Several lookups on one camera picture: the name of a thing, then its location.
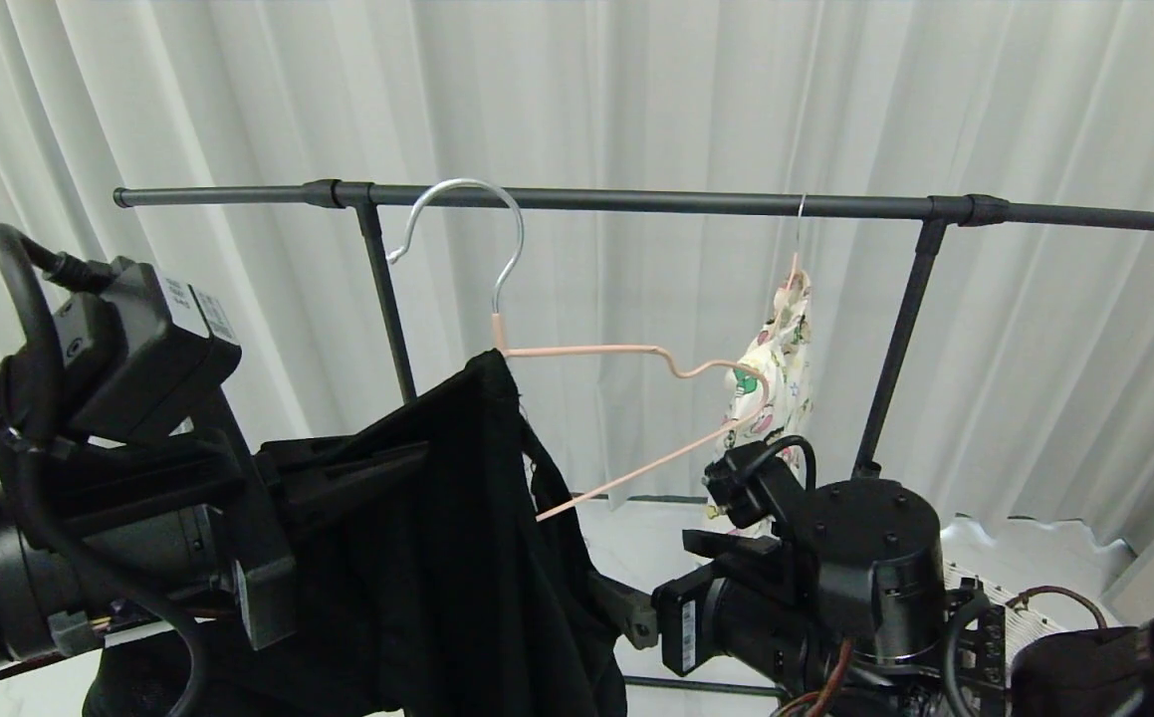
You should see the white curtain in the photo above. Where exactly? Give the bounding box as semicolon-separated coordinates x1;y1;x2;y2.
0;0;1154;554

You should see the cream printed garment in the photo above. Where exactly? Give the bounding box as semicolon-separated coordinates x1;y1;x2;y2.
704;267;814;539

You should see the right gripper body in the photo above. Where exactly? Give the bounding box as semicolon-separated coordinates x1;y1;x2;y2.
654;558;836;698

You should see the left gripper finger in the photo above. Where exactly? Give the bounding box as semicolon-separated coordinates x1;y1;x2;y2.
258;435;430;527

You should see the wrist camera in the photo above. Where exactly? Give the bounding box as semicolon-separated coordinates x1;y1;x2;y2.
0;257;244;469
704;453;808;531

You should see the black clothes rack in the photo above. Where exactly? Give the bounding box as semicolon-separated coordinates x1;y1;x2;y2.
114;179;1154;698

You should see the white laundry basket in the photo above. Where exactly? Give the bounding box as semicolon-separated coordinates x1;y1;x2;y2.
943;563;1115;638

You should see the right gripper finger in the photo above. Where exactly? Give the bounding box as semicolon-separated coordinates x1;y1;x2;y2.
591;573;659;650
684;530;795;574

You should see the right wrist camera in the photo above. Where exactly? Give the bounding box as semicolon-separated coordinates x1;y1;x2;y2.
704;453;808;531

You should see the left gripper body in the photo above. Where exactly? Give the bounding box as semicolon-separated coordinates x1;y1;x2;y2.
0;438;299;658

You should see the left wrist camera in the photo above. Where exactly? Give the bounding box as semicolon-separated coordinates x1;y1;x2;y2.
0;257;244;469

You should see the black garment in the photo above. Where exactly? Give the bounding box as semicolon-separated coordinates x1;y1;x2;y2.
84;349;627;717

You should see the black cable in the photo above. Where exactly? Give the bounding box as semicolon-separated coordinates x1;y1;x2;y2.
736;435;818;491
0;224;209;717

